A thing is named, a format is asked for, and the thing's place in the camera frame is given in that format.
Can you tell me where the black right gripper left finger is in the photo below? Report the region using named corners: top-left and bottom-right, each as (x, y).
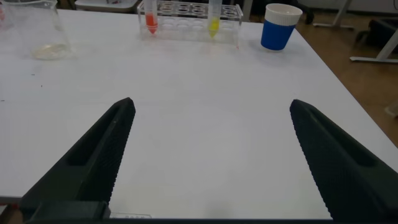
top-left (18, 96), bottom-right (137, 216)

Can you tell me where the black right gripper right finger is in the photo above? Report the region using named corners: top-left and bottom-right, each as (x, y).
top-left (289, 99), bottom-right (398, 222)

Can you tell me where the yellow pigment test tube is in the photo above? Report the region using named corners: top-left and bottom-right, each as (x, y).
top-left (207, 0), bottom-right (223, 39)

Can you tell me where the clear glass beaker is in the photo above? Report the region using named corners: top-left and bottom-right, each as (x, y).
top-left (1, 0), bottom-right (72, 61)

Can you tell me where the orange-red pigment test tube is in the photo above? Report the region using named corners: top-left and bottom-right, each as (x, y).
top-left (143, 0), bottom-right (159, 35)

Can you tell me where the clear acrylic tube rack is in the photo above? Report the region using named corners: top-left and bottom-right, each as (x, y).
top-left (137, 0), bottom-right (244, 47)

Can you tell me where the white standing desk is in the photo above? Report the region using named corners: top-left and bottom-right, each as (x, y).
top-left (241, 0), bottom-right (253, 22)
top-left (312, 0), bottom-right (398, 65)

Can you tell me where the blue white paper cup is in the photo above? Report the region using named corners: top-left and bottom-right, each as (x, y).
top-left (260, 3), bottom-right (303, 52)

